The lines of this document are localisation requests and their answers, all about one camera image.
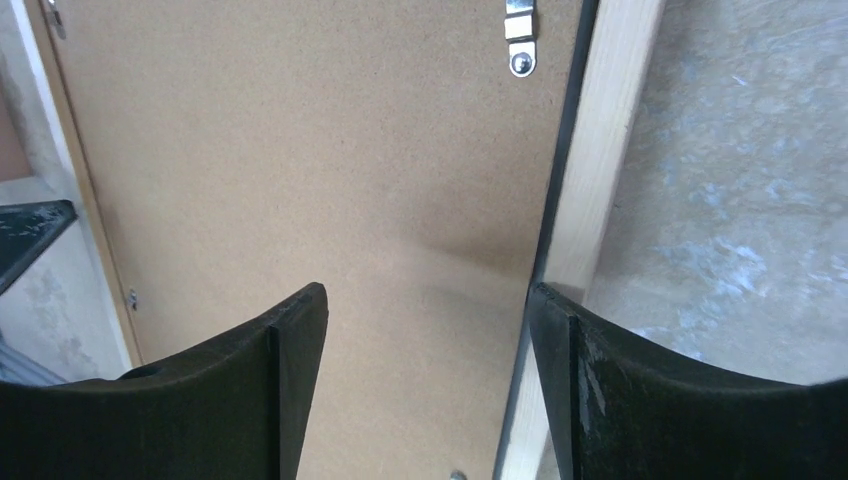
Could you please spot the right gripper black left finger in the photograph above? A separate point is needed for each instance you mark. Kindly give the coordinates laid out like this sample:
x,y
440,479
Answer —
x,y
235,406

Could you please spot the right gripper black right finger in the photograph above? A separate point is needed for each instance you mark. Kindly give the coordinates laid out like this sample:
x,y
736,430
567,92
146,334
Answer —
x,y
623,407

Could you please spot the brown frame backing board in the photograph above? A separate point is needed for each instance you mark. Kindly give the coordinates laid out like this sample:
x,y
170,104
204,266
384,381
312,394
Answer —
x,y
235,151

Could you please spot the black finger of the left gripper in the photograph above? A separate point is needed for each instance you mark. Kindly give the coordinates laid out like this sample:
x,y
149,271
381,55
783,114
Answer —
x,y
27,231

